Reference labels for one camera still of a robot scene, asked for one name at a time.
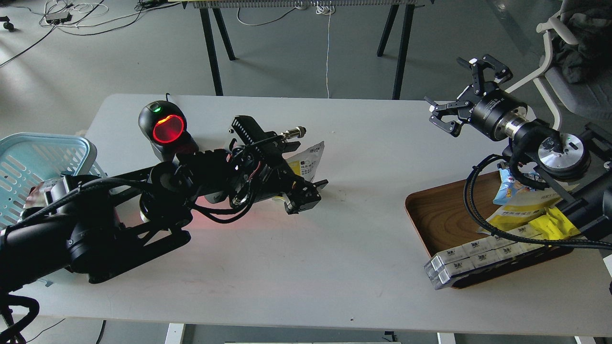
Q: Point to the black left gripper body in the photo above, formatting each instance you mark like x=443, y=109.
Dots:
x=254, y=154

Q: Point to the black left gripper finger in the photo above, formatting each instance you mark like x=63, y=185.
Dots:
x=319, y=185
x=301, y=199

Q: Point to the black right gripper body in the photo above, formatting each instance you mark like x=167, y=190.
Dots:
x=498, y=115

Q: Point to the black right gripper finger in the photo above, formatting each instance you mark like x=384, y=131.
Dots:
x=461, y=109
x=502, y=73

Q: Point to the yellow white nut snack pouch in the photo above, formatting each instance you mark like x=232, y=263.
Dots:
x=308, y=160

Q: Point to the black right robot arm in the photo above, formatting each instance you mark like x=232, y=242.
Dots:
x=538, y=156

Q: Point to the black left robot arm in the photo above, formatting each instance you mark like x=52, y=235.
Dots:
x=154, y=205

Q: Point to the blue cartoon snack bag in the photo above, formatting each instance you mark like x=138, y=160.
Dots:
x=513, y=192

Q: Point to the yellow cartoon face snack bag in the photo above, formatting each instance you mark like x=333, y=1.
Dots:
x=554, y=225

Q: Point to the clear white long snack box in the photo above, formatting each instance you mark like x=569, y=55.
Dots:
x=481, y=260

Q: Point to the red white snack packet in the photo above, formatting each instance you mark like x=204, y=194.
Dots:
x=41, y=195

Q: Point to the light blue plastic basket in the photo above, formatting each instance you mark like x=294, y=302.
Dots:
x=33, y=167

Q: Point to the white office chair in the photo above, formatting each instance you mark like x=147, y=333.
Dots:
x=590, y=100

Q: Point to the brown wooden tray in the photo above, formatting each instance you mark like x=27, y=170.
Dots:
x=442, y=222

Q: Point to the dark clothing on chair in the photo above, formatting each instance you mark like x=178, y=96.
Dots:
x=590, y=21

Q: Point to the black barcode scanner red window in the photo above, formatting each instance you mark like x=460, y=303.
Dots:
x=164, y=125

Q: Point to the white table leg left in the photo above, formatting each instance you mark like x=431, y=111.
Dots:
x=175, y=333

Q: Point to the white table leg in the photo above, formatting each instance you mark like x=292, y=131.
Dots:
x=175, y=333
x=446, y=338

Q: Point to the white table leg right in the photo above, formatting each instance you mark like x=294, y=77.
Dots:
x=446, y=338

